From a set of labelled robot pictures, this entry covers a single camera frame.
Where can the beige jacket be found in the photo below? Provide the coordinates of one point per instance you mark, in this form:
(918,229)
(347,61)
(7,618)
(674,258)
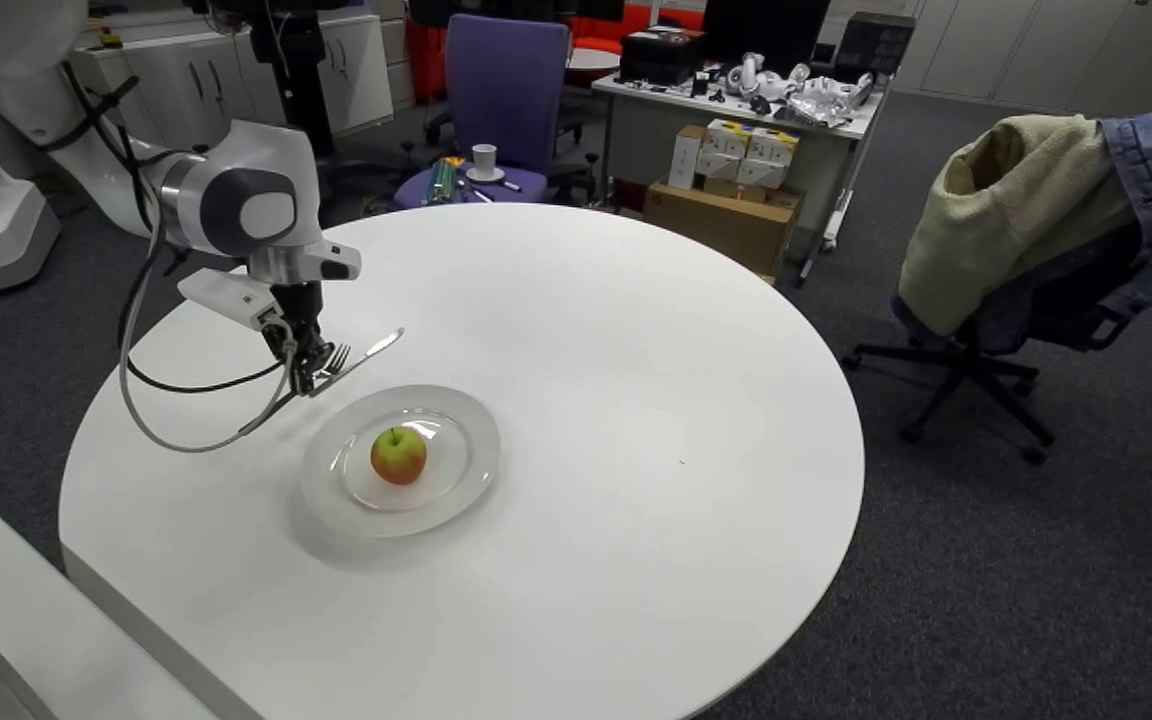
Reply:
(1000,212)

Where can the grey office desk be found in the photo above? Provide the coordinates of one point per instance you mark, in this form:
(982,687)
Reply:
(630,135)

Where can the purple upholstered chair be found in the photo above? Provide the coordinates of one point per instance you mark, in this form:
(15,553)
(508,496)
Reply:
(504,73)

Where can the white yellow packages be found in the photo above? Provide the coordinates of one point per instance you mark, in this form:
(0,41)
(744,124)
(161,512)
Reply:
(752,159)

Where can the small black monitor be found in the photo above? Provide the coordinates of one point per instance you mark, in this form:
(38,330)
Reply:
(879,41)

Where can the white cup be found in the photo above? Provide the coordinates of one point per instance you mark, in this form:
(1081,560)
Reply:
(484,159)

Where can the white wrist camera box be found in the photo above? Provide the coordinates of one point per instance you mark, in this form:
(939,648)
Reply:
(228,301)

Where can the small white carton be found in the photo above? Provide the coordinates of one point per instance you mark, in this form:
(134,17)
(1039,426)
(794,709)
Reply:
(685,159)

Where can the large cardboard box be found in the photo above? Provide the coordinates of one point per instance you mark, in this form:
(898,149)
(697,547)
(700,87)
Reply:
(729,227)

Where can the white round plate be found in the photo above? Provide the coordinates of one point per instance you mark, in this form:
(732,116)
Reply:
(461,463)

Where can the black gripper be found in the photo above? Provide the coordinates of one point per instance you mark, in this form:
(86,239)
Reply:
(297,304)

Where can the white low cabinets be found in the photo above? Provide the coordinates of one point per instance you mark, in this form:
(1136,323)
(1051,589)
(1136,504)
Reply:
(203,73)

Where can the black stand pole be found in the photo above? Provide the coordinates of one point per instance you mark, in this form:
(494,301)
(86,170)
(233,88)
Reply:
(294,66)

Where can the white clutter pile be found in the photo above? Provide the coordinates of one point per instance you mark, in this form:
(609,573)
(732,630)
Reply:
(788,88)

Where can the silver knife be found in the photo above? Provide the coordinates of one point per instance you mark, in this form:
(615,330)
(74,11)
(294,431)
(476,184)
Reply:
(377,345)

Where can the black desk bag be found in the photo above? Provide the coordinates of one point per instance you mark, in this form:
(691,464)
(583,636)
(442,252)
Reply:
(660,56)

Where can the white robot platform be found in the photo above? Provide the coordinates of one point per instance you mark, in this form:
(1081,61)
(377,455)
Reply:
(56,612)

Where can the red green apple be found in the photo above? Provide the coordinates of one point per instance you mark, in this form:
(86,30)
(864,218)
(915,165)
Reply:
(397,457)

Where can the large black monitor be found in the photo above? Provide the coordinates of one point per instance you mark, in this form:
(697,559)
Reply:
(762,30)

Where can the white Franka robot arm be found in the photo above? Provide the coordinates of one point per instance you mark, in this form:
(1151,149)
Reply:
(249,201)

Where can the black swivel office chair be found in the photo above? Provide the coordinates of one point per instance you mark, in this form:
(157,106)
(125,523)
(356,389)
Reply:
(976,374)

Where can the white saucer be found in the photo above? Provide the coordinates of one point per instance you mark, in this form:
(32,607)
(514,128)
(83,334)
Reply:
(484,176)

